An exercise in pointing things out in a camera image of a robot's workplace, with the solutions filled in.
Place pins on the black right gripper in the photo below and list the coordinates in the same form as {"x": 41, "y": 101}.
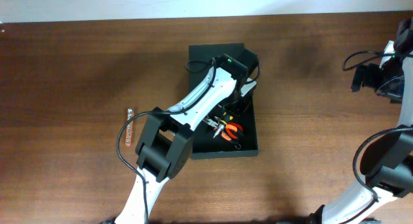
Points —
{"x": 368, "y": 80}

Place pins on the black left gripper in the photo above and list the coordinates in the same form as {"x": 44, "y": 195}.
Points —
{"x": 242, "y": 109}

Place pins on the yellow black screwdriver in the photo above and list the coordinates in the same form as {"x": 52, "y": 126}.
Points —
{"x": 222, "y": 121}

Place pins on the orange black long-nose pliers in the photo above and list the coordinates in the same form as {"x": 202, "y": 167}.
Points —
{"x": 223, "y": 134}

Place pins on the small orange pliers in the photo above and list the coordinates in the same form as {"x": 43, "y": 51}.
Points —
{"x": 234, "y": 130}

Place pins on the orange socket rail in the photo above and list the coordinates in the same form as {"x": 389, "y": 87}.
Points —
{"x": 129, "y": 127}

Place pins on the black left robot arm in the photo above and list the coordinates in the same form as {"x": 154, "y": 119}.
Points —
{"x": 166, "y": 140}

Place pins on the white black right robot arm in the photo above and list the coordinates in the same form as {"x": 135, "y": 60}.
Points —
{"x": 382, "y": 164}

